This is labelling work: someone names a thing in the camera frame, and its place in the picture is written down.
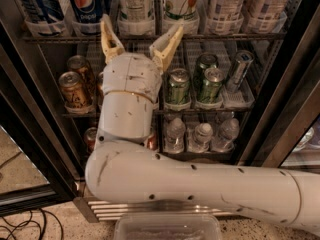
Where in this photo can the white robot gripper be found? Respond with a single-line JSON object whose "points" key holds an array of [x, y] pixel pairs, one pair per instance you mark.
{"points": [[132, 74]]}

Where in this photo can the white 7up can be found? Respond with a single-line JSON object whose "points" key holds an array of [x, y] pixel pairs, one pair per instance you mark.
{"points": [[136, 10], [180, 9]]}

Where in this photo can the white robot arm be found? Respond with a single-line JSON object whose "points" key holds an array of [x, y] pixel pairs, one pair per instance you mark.
{"points": [[120, 169]]}

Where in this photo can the green can centre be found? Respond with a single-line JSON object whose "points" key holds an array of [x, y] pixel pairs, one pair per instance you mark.
{"points": [[178, 84]]}

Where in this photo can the green can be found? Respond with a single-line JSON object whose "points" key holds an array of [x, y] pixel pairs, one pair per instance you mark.
{"points": [[178, 84], [204, 61], [212, 81]]}

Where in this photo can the gold can back left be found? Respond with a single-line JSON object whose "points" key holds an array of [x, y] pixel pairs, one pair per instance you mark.
{"points": [[81, 65]]}

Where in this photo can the gold can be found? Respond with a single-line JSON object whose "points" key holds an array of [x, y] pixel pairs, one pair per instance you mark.
{"points": [[81, 65], [74, 90]]}

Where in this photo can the blue pepsi can front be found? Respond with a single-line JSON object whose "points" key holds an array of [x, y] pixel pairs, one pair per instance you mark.
{"points": [[88, 11]]}

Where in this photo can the blue pepsi can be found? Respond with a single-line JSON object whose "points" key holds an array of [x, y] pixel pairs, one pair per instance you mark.
{"points": [[88, 11], [43, 11]]}

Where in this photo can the green can back right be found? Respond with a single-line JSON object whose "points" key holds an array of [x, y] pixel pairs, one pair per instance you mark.
{"points": [[204, 61]]}

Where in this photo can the gold can front left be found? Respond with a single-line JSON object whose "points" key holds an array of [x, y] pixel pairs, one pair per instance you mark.
{"points": [[74, 90]]}

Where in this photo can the green can front right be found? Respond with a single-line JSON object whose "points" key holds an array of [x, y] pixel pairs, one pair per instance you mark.
{"points": [[212, 81]]}

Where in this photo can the red can front left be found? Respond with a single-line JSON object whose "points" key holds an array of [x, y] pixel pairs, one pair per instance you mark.
{"points": [[90, 138]]}

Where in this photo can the red can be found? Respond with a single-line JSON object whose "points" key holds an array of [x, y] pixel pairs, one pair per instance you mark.
{"points": [[90, 138], [152, 141]]}

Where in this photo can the white labelled can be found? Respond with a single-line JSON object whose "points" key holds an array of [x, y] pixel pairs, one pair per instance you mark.
{"points": [[224, 10], [266, 9]]}

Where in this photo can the blue pepsi can left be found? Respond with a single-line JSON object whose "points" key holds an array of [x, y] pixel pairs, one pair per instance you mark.
{"points": [[43, 11]]}

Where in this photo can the silver slim can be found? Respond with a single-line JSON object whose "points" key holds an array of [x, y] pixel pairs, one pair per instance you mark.
{"points": [[240, 65]]}

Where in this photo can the white labelled can far right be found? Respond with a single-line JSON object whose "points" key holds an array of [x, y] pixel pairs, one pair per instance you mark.
{"points": [[266, 9]]}

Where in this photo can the left glass fridge door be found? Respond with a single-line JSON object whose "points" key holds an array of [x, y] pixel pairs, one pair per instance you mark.
{"points": [[41, 169]]}

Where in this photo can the glass fridge door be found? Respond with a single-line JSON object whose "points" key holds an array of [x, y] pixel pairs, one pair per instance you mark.
{"points": [[41, 169], [289, 101]]}

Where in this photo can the steel fridge bottom grille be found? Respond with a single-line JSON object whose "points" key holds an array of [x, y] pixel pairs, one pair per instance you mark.
{"points": [[95, 210]]}

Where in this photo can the right glass fridge door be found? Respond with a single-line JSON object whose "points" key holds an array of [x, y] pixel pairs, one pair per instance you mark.
{"points": [[289, 101]]}

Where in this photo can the clear water bottle left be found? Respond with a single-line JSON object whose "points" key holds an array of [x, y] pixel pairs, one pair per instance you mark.
{"points": [[174, 136]]}

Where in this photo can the clear water bottle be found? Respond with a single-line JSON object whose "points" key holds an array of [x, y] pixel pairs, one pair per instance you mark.
{"points": [[228, 131], [174, 136], [199, 138]]}

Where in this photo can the clear water bottle middle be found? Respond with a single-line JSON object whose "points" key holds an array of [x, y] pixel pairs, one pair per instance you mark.
{"points": [[199, 138]]}

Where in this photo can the clear water bottle right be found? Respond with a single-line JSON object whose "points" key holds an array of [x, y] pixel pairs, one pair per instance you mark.
{"points": [[228, 131]]}

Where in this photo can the clear plastic bin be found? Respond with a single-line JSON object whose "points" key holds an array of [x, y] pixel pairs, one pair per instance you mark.
{"points": [[167, 226]]}

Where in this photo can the middle wire shelf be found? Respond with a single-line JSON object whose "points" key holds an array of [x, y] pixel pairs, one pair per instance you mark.
{"points": [[97, 113]]}

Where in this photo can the wire shelf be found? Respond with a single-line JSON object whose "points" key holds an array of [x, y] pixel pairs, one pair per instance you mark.
{"points": [[97, 113], [124, 39]]}

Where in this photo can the top wire shelf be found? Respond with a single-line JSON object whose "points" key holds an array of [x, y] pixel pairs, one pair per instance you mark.
{"points": [[124, 39]]}

